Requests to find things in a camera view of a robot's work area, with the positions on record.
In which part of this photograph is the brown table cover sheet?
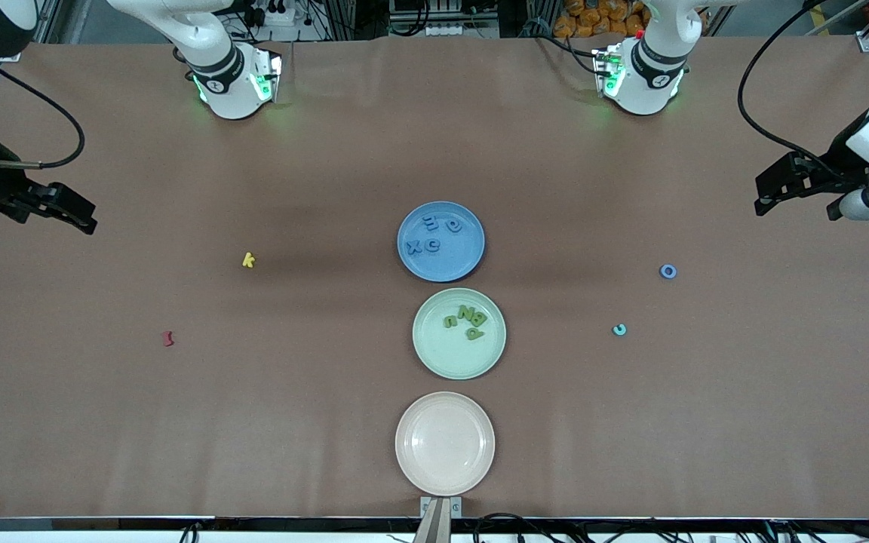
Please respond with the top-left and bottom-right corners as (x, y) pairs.
(0, 34), (869, 521)

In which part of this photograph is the orange packaged goods pile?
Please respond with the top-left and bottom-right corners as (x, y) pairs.
(553, 0), (650, 40)

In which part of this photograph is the power strip with black plugs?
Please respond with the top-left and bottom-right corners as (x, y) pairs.
(242, 0), (296, 27)

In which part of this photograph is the blue round plate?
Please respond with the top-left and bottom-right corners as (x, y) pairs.
(397, 201), (487, 284)

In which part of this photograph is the green round plate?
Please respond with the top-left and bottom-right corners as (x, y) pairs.
(412, 287), (508, 380)

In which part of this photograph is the pink round plate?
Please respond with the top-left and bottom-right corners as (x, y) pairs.
(395, 391), (496, 497)

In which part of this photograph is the metal table edge rail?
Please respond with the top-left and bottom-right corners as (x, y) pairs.
(0, 517), (869, 543)

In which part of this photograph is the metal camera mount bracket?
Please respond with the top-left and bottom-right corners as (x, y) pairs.
(419, 496), (463, 543)

